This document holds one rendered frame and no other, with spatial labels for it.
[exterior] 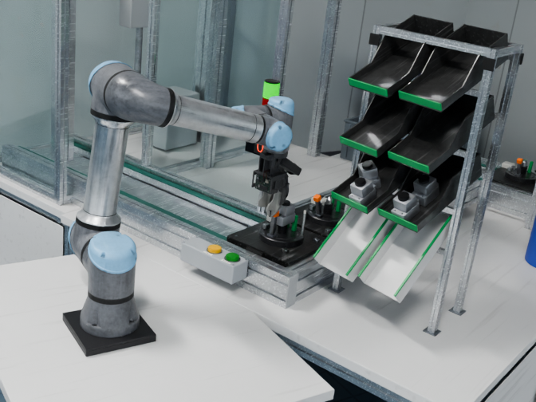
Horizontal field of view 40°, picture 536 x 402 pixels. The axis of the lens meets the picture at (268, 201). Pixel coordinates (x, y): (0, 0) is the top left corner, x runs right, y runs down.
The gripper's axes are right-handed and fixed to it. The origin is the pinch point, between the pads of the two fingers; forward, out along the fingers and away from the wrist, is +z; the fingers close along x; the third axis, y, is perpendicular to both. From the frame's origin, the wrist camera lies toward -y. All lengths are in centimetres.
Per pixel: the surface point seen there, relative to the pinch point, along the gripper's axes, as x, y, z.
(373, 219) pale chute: 28.8, -9.5, -5.2
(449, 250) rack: 53, -9, -5
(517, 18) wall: -98, -449, -25
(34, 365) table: -7, 79, 22
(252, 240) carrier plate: -4.6, 2.2, 10.3
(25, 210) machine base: -99, 17, 28
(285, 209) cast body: 1.9, -4.1, -0.6
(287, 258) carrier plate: 10.3, 4.0, 10.3
